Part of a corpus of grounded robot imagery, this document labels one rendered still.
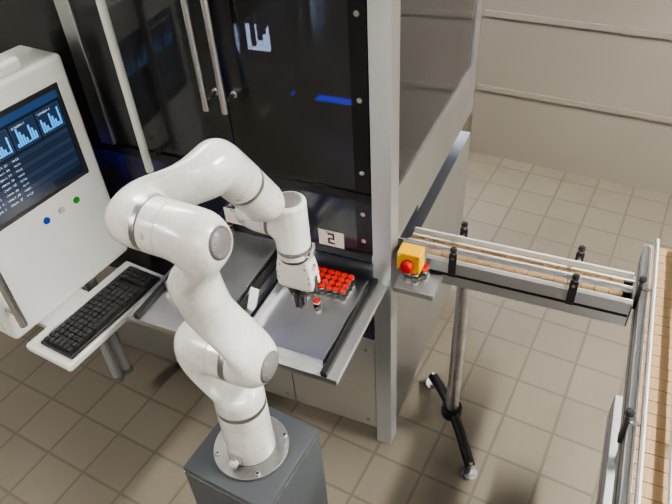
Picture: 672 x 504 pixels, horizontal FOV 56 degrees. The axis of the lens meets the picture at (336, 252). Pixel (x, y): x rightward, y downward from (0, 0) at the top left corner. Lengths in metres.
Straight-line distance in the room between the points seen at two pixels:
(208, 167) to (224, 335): 0.34
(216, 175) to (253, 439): 0.68
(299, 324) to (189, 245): 0.92
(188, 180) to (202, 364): 0.43
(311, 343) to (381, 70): 0.78
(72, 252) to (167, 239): 1.23
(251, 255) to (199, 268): 1.11
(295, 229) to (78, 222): 0.98
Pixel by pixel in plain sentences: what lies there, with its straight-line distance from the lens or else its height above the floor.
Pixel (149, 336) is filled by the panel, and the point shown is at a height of 0.21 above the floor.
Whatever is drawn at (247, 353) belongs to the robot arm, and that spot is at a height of 1.29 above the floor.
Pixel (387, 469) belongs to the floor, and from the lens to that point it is 2.62.
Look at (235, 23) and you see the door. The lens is 1.74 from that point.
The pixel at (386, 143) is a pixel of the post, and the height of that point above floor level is 1.39.
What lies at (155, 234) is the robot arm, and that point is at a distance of 1.05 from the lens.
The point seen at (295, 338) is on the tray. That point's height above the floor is 0.88.
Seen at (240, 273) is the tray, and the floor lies 0.88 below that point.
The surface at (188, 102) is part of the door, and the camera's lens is 1.95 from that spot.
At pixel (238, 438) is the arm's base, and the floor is 0.99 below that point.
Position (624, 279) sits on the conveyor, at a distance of 2.06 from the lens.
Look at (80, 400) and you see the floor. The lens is 3.09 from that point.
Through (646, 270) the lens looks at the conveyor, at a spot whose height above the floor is 0.93.
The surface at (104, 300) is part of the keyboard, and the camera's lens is 2.22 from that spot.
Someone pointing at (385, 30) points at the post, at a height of 1.69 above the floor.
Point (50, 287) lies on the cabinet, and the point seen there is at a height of 0.89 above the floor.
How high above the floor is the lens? 2.25
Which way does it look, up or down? 40 degrees down
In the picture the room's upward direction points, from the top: 4 degrees counter-clockwise
